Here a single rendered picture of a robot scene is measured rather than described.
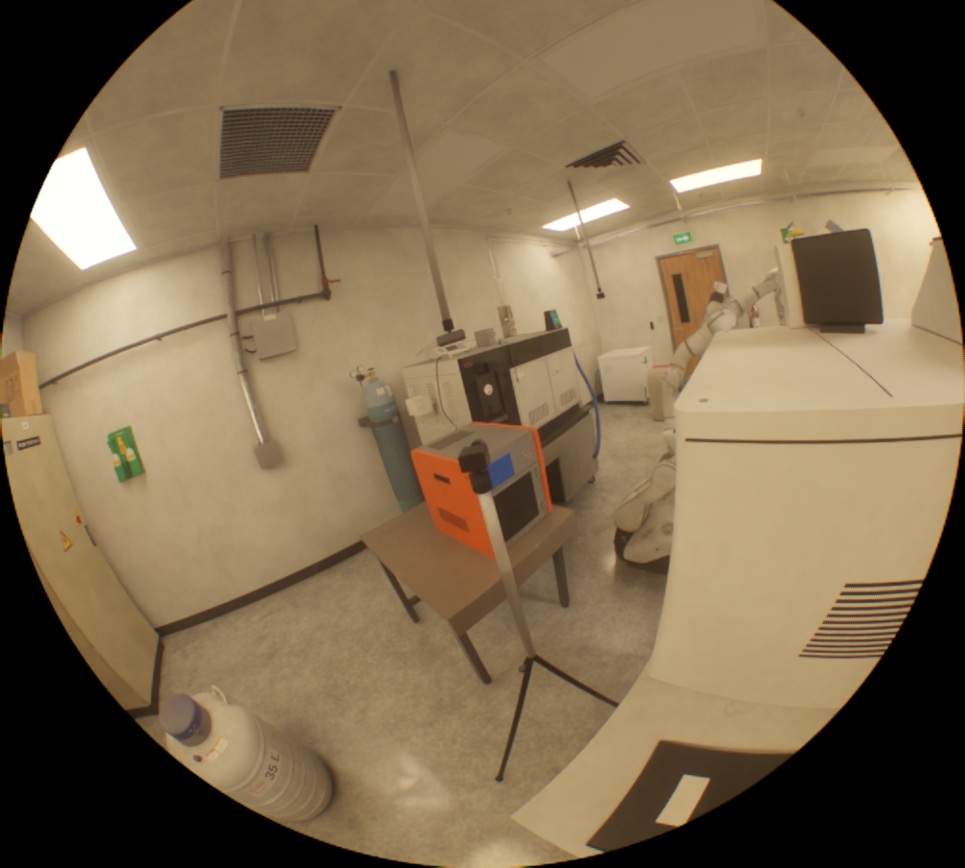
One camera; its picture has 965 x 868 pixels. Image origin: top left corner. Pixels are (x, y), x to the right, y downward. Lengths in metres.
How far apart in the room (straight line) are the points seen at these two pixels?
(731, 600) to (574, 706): 1.27
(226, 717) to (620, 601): 1.91
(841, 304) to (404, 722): 2.06
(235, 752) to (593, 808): 1.06
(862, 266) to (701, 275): 4.46
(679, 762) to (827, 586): 0.36
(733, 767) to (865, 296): 0.79
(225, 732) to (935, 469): 1.60
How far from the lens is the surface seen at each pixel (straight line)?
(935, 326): 0.74
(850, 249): 0.73
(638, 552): 1.92
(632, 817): 0.63
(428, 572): 1.32
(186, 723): 1.39
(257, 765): 1.42
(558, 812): 0.64
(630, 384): 4.86
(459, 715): 1.72
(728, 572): 0.41
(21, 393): 2.81
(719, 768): 0.66
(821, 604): 0.46
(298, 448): 2.58
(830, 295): 0.73
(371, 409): 2.37
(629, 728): 0.67
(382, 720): 1.84
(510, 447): 1.18
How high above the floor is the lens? 1.54
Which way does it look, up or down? 9 degrees down
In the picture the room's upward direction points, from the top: 13 degrees counter-clockwise
